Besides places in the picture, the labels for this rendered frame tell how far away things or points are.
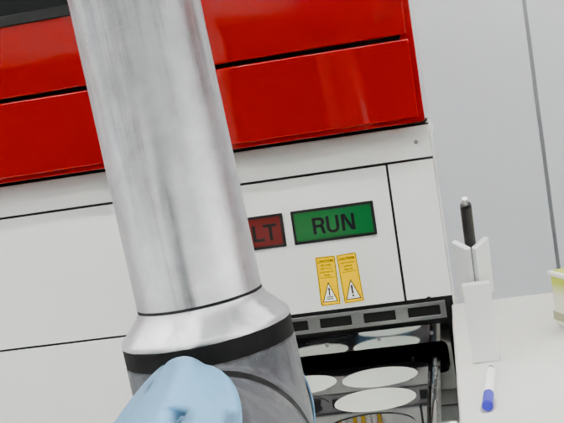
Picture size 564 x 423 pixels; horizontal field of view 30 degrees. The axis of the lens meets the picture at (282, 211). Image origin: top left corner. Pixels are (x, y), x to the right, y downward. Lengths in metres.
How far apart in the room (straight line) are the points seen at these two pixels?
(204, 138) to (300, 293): 0.85
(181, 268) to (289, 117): 0.79
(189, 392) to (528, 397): 0.51
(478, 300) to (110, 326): 0.64
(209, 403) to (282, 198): 0.95
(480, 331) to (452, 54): 1.87
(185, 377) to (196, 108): 0.19
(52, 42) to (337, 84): 0.40
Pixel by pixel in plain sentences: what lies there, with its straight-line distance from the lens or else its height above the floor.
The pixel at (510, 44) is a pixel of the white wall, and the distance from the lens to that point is 2.97.
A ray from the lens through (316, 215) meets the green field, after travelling 1.49.
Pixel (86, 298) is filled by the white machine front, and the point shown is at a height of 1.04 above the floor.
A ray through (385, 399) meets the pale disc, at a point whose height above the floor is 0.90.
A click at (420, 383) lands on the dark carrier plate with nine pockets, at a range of 1.35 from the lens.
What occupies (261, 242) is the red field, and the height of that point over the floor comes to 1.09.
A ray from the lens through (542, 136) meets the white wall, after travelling 2.97.
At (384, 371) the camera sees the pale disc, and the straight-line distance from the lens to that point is 1.44.
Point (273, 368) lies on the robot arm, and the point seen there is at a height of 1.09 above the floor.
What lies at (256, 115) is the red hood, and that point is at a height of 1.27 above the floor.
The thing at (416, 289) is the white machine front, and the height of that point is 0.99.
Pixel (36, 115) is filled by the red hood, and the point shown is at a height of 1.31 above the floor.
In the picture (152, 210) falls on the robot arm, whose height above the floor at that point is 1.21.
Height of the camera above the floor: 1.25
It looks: 5 degrees down
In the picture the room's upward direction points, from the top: 9 degrees counter-clockwise
